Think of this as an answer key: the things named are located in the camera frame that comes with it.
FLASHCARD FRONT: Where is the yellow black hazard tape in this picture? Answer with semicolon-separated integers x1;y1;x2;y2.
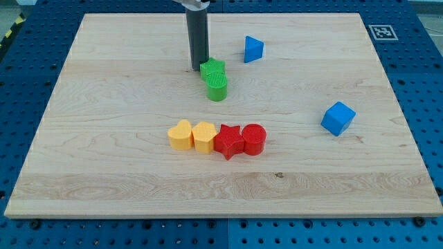
1;12;26;48

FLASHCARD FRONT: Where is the wooden board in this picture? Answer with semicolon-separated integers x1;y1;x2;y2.
5;13;442;219

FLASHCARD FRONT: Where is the red star block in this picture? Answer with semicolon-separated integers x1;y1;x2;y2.
214;124;244;160

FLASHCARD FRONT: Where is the silver rod mount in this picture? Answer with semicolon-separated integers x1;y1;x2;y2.
173;0;210;10

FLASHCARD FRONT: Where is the yellow pentagon block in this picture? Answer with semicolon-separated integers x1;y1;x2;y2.
192;121;217;154

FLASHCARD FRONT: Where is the yellow heart block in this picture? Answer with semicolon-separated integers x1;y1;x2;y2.
167;120;193;151

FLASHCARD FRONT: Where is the blue cube block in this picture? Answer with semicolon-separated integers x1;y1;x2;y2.
321;102;356;136

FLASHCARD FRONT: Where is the blue triangle block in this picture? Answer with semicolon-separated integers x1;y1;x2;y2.
244;36;264;63

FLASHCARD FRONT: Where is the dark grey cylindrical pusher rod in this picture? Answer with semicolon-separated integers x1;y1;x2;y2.
186;9;209;71

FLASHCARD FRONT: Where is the green cylinder block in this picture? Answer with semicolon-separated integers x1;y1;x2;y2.
206;73;228;102

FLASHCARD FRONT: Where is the green star block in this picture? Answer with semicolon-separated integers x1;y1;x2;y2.
199;57;226;81

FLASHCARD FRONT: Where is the white fiducial marker tag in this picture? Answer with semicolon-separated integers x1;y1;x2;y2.
368;24;398;41

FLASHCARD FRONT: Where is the red cylinder block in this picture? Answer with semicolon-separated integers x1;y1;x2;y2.
242;124;266;156

